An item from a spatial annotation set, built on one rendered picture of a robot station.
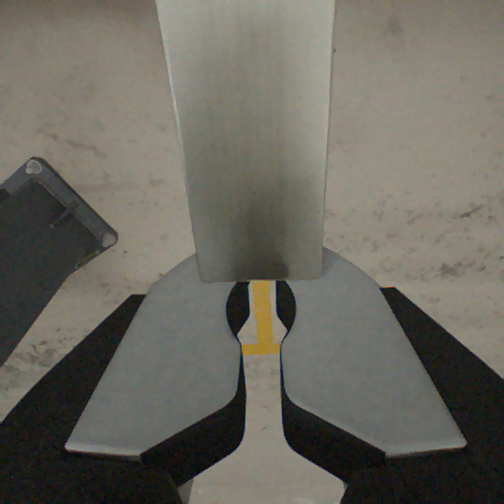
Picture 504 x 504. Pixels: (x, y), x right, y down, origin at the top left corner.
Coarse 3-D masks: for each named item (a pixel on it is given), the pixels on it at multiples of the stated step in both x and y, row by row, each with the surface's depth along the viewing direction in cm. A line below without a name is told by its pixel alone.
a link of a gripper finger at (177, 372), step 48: (192, 288) 9; (240, 288) 9; (144, 336) 8; (192, 336) 8; (144, 384) 7; (192, 384) 6; (240, 384) 7; (96, 432) 6; (144, 432) 6; (192, 432) 6; (240, 432) 7; (192, 480) 8
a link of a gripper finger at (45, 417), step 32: (128, 320) 8; (96, 352) 7; (64, 384) 7; (96, 384) 7; (32, 416) 6; (64, 416) 6; (0, 448) 6; (32, 448) 6; (64, 448) 6; (0, 480) 5; (32, 480) 5; (64, 480) 5; (96, 480) 5; (128, 480) 5
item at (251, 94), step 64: (192, 0) 6; (256, 0) 6; (320, 0) 6; (192, 64) 6; (256, 64) 6; (320, 64) 6; (192, 128) 7; (256, 128) 7; (320, 128) 7; (192, 192) 8; (256, 192) 8; (320, 192) 8; (256, 256) 8; (320, 256) 8
